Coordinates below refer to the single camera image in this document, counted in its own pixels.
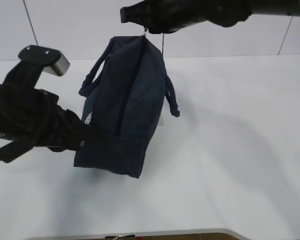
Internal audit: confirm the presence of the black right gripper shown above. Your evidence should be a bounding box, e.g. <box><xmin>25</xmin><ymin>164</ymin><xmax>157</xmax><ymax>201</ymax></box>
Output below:
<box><xmin>120</xmin><ymin>0</ymin><xmax>250</xmax><ymax>34</ymax></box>

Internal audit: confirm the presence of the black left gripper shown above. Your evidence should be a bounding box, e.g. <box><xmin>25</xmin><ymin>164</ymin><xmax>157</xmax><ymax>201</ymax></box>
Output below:
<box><xmin>0</xmin><ymin>87</ymin><xmax>105</xmax><ymax>164</ymax></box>

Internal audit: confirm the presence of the dark navy fabric lunch bag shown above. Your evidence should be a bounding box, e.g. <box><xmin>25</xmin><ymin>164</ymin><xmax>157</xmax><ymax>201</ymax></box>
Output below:
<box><xmin>73</xmin><ymin>35</ymin><xmax>180</xmax><ymax>178</ymax></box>

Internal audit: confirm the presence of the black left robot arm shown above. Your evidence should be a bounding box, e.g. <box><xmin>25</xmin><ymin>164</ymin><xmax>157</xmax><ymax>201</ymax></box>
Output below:
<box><xmin>0</xmin><ymin>84</ymin><xmax>105</xmax><ymax>164</ymax></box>

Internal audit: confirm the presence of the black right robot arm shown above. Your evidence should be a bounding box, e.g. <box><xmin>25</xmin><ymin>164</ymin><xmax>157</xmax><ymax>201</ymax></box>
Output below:
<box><xmin>120</xmin><ymin>0</ymin><xmax>300</xmax><ymax>34</ymax></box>

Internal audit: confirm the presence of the silver wrist camera on left gripper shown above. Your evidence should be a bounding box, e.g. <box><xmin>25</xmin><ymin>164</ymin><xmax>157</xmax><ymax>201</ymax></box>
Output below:
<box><xmin>3</xmin><ymin>45</ymin><xmax>70</xmax><ymax>89</ymax></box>

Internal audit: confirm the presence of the cable at table edge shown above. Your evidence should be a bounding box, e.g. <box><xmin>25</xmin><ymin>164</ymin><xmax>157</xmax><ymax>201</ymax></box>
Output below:
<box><xmin>105</xmin><ymin>233</ymin><xmax>136</xmax><ymax>240</ymax></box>

